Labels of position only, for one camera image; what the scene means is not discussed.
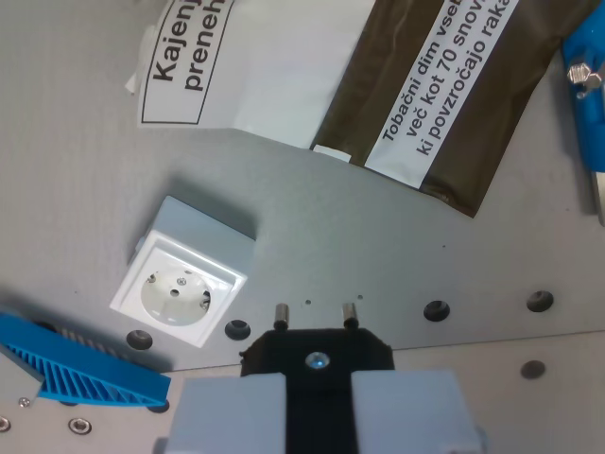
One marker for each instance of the grey metal bracket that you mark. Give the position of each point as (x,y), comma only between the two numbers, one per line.
(14,373)

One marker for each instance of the silver socket head screw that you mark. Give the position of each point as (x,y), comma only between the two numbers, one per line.
(3,424)
(78,424)

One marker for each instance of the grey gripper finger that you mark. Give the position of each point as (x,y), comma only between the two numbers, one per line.
(231,416)
(406,416)

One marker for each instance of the small silver screw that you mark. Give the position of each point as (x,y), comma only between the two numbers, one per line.
(23,402)

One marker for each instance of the white wall socket box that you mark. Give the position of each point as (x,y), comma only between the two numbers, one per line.
(179,284)

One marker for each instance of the white and brown tobacco pouch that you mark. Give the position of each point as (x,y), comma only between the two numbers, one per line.
(293,71)

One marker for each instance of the black two-pin power plug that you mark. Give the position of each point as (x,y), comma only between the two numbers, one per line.
(319,388)

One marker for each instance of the blue ribbed plastic part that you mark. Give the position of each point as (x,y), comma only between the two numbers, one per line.
(90,373)

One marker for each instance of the silver hex bolt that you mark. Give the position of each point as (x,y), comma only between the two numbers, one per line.
(582,75)

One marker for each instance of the blue plastic fixture block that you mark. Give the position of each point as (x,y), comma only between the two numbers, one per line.
(588,127)

